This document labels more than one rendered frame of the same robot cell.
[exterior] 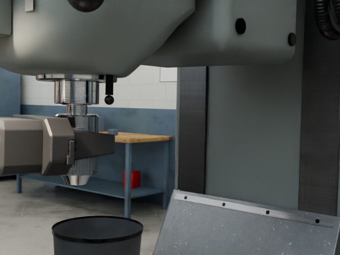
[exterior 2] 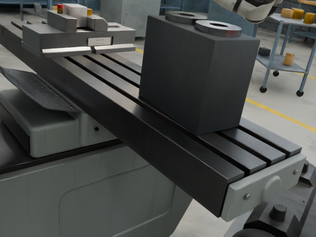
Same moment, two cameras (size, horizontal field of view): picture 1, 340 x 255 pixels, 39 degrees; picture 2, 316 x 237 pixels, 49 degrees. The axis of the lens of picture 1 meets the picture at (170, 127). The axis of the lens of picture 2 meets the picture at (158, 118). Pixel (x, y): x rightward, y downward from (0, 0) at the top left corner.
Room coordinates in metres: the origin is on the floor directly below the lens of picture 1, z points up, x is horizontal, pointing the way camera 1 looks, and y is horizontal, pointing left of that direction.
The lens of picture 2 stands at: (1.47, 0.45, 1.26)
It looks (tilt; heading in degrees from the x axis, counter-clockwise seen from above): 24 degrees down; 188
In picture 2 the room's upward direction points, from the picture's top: 8 degrees clockwise
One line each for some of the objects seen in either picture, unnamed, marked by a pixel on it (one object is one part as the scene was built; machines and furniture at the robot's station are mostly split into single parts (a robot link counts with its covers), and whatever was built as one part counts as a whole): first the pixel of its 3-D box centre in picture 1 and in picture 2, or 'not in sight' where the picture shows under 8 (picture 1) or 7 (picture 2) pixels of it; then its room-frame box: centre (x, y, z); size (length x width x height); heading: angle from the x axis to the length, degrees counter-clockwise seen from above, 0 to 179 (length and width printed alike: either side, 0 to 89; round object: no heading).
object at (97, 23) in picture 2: not in sight; (90, 20); (0.38, 0.02, 1.05); 0.12 x 0.06 x 0.04; 53
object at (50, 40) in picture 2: not in sight; (82, 31); (0.40, 0.01, 1.02); 0.35 x 0.15 x 0.11; 143
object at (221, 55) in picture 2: not in sight; (193, 67); (0.75, 0.40, 1.06); 0.22 x 0.12 x 0.20; 45
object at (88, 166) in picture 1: (76, 149); not in sight; (0.52, 0.10, 1.23); 0.05 x 0.05 x 0.06
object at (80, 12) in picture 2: not in sight; (74, 15); (0.43, -0.01, 1.07); 0.06 x 0.05 x 0.06; 53
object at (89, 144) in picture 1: (89, 144); not in sight; (0.49, 0.08, 1.24); 0.06 x 0.02 x 0.03; 127
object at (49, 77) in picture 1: (77, 78); not in sight; (0.52, 0.10, 1.31); 0.09 x 0.09 x 0.01
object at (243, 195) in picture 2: not in sight; (98, 75); (0.53, 0.12, 0.92); 1.24 x 0.23 x 0.08; 51
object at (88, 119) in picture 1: (76, 119); not in sight; (0.52, 0.10, 1.26); 0.05 x 0.05 x 0.01
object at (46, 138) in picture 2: not in sight; (92, 104); (0.52, 0.10, 0.82); 0.50 x 0.35 x 0.12; 141
